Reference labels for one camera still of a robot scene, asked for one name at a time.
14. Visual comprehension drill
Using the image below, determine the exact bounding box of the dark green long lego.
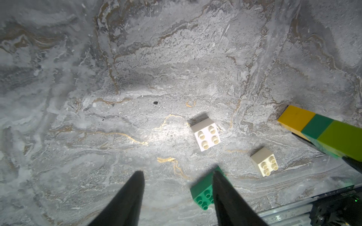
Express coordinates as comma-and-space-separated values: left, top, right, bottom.
301, 114, 334, 141
190, 166, 226, 211

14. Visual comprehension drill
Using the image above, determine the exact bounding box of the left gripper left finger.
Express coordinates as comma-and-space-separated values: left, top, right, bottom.
89, 170, 145, 226

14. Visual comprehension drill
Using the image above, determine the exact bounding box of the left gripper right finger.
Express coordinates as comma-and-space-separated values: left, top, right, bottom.
213, 171, 267, 226

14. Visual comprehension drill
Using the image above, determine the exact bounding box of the white lego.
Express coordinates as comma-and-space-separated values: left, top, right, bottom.
191, 118, 221, 152

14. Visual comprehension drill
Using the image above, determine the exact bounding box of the aluminium front rail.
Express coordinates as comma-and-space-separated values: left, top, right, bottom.
258, 203, 313, 226

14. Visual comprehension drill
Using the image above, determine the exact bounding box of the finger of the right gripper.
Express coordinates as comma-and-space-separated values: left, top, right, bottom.
342, 156, 362, 174

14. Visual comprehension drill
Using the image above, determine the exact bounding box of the cream lego lower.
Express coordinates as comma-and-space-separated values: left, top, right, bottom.
250, 147, 279, 177

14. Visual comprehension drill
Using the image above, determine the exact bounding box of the lime lego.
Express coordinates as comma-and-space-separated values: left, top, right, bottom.
317, 121, 362, 162

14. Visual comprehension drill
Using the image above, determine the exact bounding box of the yellow lego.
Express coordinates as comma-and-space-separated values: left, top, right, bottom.
278, 105, 316, 141

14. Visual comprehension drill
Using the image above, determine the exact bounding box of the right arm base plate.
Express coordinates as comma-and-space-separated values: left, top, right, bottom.
309, 186, 362, 226

